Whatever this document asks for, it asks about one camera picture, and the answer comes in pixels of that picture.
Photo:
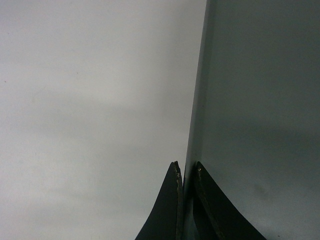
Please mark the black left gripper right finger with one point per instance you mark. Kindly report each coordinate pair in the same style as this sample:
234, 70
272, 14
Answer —
215, 217

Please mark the grey silver serving tray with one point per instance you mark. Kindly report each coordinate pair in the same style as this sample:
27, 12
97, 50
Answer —
255, 124

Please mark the white checkout counter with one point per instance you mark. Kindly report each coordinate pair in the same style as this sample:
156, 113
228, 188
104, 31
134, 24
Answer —
95, 103

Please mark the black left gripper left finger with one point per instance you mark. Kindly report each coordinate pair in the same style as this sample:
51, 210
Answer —
165, 221

